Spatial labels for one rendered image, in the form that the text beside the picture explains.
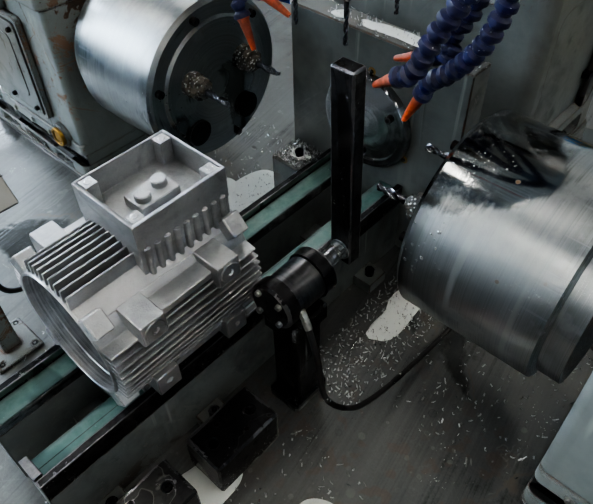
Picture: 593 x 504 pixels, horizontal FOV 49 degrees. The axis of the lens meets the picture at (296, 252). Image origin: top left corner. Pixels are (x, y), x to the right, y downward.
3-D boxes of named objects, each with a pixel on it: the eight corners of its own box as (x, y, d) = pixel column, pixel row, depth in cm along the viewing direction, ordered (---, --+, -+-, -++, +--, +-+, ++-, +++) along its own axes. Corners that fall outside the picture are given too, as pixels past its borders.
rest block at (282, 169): (297, 187, 116) (295, 132, 107) (326, 205, 113) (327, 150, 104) (274, 204, 113) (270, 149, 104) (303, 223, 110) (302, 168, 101)
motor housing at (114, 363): (170, 249, 90) (143, 138, 76) (268, 322, 81) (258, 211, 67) (44, 338, 80) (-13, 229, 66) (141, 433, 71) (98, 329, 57)
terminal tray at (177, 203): (171, 177, 76) (161, 127, 71) (234, 218, 71) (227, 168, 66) (86, 231, 70) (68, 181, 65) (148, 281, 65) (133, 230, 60)
